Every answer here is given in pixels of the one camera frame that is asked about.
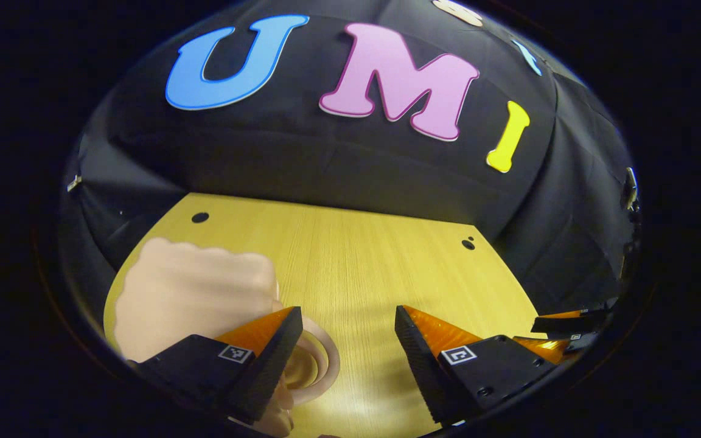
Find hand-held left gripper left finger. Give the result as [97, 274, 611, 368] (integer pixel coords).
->
[127, 306, 304, 425]

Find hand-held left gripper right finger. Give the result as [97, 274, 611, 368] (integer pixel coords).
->
[394, 305, 558, 426]

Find black backdrop cloth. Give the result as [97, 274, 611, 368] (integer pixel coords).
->
[58, 0, 640, 317]

